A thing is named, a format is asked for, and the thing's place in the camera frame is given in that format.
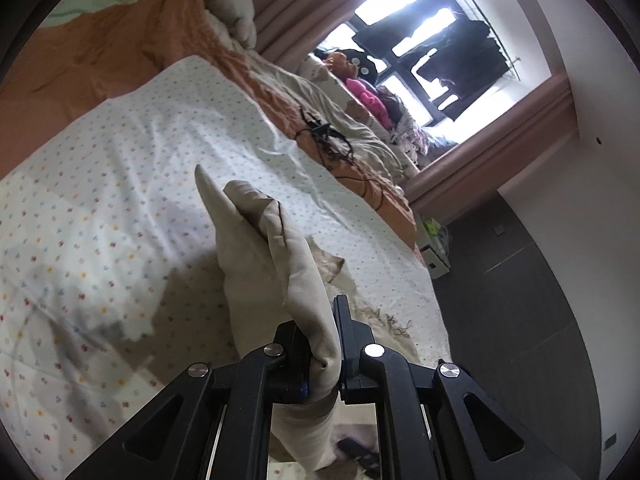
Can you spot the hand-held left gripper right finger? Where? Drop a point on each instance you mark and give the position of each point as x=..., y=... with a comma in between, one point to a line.
x=345, y=350

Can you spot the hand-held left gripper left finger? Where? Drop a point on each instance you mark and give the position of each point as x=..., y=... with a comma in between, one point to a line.
x=292, y=360

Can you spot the beige cloth garment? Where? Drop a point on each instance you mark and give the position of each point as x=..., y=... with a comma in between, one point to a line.
x=270, y=260

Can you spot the black phone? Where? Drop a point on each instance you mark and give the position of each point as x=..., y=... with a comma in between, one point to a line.
x=357, y=455

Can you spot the white box on floor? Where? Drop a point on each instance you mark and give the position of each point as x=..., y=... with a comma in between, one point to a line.
x=437, y=260

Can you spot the green item on nightstand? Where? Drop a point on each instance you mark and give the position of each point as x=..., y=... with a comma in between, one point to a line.
x=430, y=227

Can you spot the flower patterned blanket pile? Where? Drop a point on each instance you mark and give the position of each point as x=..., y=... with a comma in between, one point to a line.
x=415, y=130

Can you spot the white floral bed sheet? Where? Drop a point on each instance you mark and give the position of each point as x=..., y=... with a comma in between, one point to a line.
x=50, y=310

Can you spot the pink plush toy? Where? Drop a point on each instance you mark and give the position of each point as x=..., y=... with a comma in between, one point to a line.
x=367, y=97

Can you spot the cream small-dotted bed sheet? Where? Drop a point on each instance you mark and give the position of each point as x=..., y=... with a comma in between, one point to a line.
x=175, y=120

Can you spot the pink-brown curtain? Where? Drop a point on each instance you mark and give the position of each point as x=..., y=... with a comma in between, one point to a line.
x=500, y=130

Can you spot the black and white plush toy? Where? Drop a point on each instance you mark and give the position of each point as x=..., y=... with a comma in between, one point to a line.
x=362, y=62

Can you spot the dark hanging garment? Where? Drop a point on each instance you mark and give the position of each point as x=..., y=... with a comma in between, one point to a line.
x=470, y=45

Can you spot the white plush pillow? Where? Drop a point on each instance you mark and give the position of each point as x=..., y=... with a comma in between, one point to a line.
x=225, y=0

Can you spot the orange blanket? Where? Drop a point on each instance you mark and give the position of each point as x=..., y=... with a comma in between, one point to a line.
x=115, y=35

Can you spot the wall socket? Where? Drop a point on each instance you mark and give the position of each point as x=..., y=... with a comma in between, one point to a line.
x=611, y=442
x=498, y=229

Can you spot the metal clothes rail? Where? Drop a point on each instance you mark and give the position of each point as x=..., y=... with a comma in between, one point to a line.
x=500, y=30

